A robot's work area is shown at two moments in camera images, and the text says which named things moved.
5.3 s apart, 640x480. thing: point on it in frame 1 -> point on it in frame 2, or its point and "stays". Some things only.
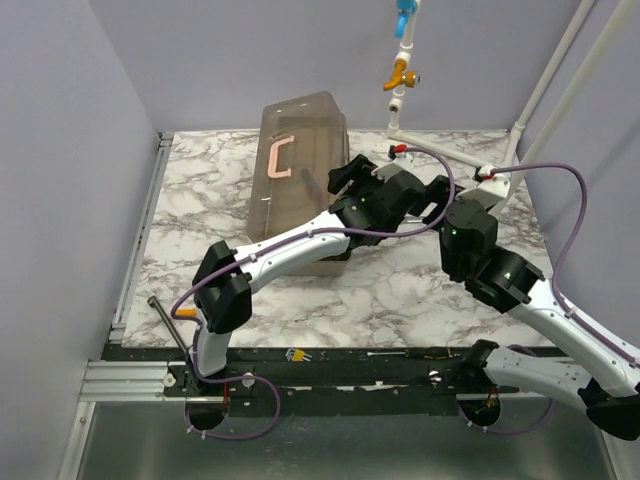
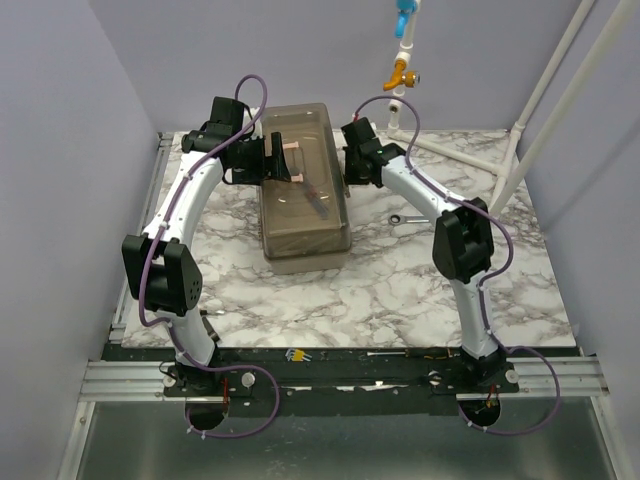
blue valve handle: [404, 8] stays
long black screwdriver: [417, 353] stays
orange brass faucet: [401, 76] stays
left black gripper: [358, 173] -> [270, 168]
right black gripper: [438, 191] -> [351, 180]
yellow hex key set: [297, 355] stays
